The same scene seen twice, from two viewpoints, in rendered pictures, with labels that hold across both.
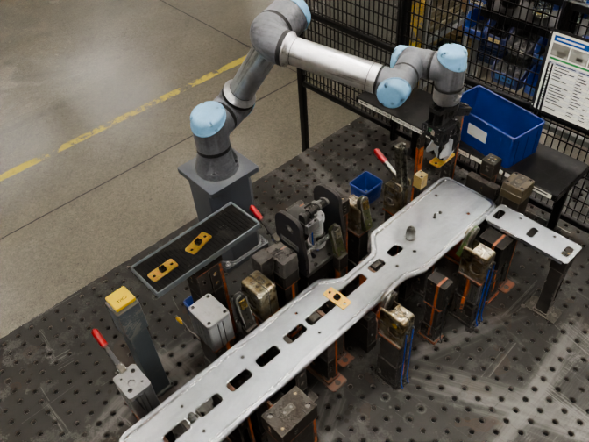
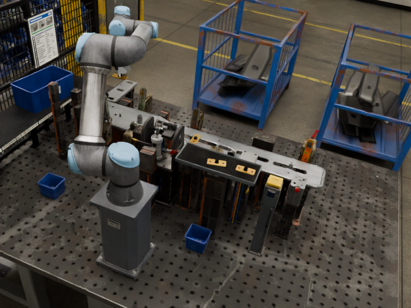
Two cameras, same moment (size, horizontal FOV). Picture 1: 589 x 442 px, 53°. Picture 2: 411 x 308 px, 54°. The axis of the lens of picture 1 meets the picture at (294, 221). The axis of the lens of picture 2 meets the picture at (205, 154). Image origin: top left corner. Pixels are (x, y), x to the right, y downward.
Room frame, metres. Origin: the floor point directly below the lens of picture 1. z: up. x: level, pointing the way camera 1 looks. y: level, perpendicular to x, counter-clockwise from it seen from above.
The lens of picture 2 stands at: (2.01, 1.41, 2.26)
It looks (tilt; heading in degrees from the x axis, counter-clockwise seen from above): 37 degrees down; 236
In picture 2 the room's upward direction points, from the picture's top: 7 degrees clockwise
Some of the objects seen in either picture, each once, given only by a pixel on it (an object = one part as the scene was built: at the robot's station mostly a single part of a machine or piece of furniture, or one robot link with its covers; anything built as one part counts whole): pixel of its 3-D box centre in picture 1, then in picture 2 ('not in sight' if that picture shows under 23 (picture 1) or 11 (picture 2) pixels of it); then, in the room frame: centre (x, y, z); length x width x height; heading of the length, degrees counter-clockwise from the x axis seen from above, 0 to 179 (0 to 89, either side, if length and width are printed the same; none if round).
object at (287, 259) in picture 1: (286, 291); (185, 177); (1.19, 0.05, 0.89); 0.13 x 0.11 x 0.38; 40
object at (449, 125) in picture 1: (442, 119); not in sight; (1.34, -0.44, 1.41); 0.09 x 0.08 x 0.12; 130
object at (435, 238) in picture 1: (334, 304); (199, 139); (1.04, -0.09, 1.00); 1.38 x 0.22 x 0.02; 130
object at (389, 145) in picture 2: not in sight; (372, 94); (-1.37, -0.76, 0.47); 1.20 x 0.80 x 0.95; 40
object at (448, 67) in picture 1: (450, 67); (122, 19); (1.34, -0.44, 1.57); 0.09 x 0.08 x 0.11; 59
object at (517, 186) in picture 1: (508, 219); not in sight; (1.44, -0.76, 0.88); 0.08 x 0.08 x 0.36; 40
